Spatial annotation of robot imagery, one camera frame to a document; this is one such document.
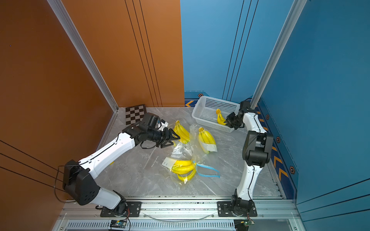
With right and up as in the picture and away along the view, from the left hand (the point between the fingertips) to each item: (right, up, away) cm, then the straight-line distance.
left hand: (178, 138), depth 76 cm
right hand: (+30, +9, +22) cm, 38 cm away
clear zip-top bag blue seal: (+1, -10, +15) cm, 18 cm away
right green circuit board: (+32, -42, -6) cm, 53 cm away
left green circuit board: (-29, -42, -5) cm, 52 cm away
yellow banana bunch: (+29, +10, +32) cm, 45 cm away
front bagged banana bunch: (+3, -17, +4) cm, 17 cm away
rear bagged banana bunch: (+1, +1, +26) cm, 26 cm away
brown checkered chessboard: (-37, +15, +36) cm, 54 cm away
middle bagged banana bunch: (+17, -4, +19) cm, 26 cm away
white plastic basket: (+18, +16, +40) cm, 47 cm away
